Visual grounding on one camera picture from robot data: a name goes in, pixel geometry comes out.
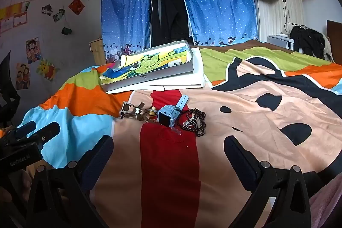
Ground wooden cabinet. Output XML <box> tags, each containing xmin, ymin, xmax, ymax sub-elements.
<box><xmin>89</xmin><ymin>38</ymin><xmax>106</xmax><ymax>65</ymax></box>

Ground brown wooden headboard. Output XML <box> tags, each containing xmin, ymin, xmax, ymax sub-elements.
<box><xmin>326</xmin><ymin>20</ymin><xmax>342</xmax><ymax>63</ymax></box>

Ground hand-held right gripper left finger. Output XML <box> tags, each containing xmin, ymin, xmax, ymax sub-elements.
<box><xmin>27</xmin><ymin>134</ymin><xmax>115</xmax><ymax>228</ymax></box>

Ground white side table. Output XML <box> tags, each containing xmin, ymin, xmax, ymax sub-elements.
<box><xmin>267</xmin><ymin>34</ymin><xmax>294</xmax><ymax>51</ymax></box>

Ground cartoon fighter poster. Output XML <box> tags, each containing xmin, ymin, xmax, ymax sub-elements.
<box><xmin>26</xmin><ymin>37</ymin><xmax>42</xmax><ymax>64</ymax></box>

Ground yellow cartoon poster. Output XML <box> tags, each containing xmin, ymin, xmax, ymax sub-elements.
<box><xmin>36</xmin><ymin>58</ymin><xmax>60</xmax><ymax>81</ymax></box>

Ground pink fleece cloth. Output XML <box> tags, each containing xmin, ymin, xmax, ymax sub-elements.
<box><xmin>310</xmin><ymin>177</ymin><xmax>342</xmax><ymax>228</ymax></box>

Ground dark bead necklace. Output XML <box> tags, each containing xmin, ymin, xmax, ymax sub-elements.
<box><xmin>177</xmin><ymin>108</ymin><xmax>207</xmax><ymax>137</ymax></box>

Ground hair claw clip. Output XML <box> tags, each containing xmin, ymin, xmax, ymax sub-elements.
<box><xmin>120</xmin><ymin>101</ymin><xmax>146</xmax><ymax>121</ymax></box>

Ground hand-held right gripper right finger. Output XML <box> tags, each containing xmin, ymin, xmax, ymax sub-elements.
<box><xmin>224</xmin><ymin>135</ymin><xmax>312</xmax><ymax>228</ymax></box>

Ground pile of black clothes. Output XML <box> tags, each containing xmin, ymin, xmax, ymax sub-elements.
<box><xmin>290</xmin><ymin>25</ymin><xmax>328</xmax><ymax>60</ymax></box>

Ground hanging black clothes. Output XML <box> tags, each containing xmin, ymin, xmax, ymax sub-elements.
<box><xmin>151</xmin><ymin>0</ymin><xmax>191</xmax><ymax>48</ymax></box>

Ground black chair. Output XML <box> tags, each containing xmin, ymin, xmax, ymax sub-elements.
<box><xmin>0</xmin><ymin>51</ymin><xmax>21</xmax><ymax>127</ymax></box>

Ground cartoon family poster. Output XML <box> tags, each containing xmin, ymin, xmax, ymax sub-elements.
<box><xmin>15</xmin><ymin>62</ymin><xmax>31</xmax><ymax>90</ymax></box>

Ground white shallow box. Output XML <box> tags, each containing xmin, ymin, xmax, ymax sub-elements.
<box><xmin>100</xmin><ymin>40</ymin><xmax>194</xmax><ymax>92</ymax></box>

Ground red diamond paper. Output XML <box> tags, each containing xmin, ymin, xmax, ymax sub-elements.
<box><xmin>68</xmin><ymin>0</ymin><xmax>85</xmax><ymax>16</ymax></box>

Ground silver ring pendant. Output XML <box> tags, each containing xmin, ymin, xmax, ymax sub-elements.
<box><xmin>184</xmin><ymin>114</ymin><xmax>199</xmax><ymax>129</ymax></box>

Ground group of wall papers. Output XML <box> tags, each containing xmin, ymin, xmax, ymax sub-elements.
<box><xmin>0</xmin><ymin>0</ymin><xmax>40</xmax><ymax>39</ymax></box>

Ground blue smartwatch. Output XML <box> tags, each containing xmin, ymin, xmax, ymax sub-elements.
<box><xmin>157</xmin><ymin>94</ymin><xmax>190</xmax><ymax>127</ymax></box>

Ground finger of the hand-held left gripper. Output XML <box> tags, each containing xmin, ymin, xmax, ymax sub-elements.
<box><xmin>15</xmin><ymin>121</ymin><xmax>36</xmax><ymax>136</ymax></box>
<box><xmin>25</xmin><ymin>122</ymin><xmax>60</xmax><ymax>144</ymax></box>

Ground printed cartoon blanket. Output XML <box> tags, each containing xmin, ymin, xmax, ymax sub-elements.
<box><xmin>0</xmin><ymin>40</ymin><xmax>342</xmax><ymax>228</ymax></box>

